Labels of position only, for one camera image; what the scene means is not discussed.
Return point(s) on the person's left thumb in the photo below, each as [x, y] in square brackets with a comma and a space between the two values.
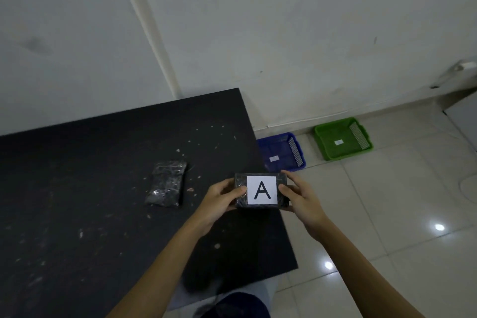
[238, 191]

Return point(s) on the green plastic basket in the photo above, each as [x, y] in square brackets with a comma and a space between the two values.
[341, 139]

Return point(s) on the blue plastic basket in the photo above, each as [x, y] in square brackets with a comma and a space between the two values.
[282, 153]

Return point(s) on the person's right hand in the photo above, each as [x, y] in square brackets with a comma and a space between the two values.
[302, 202]

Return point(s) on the white wall fixture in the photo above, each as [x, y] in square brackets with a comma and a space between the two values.
[456, 70]

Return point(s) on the black block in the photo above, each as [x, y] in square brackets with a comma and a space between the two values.
[261, 190]

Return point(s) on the person's dark trousers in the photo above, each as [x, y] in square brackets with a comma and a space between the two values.
[238, 304]

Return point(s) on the person's left hand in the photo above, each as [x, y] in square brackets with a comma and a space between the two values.
[214, 204]

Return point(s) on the person's right forearm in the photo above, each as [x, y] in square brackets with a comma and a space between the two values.
[367, 273]

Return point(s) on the person's right thumb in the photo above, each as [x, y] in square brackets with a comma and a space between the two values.
[286, 193]

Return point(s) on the black plastic-wrapped packet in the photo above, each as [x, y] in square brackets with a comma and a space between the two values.
[166, 183]

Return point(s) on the person's left forearm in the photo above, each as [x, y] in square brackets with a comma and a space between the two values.
[160, 273]

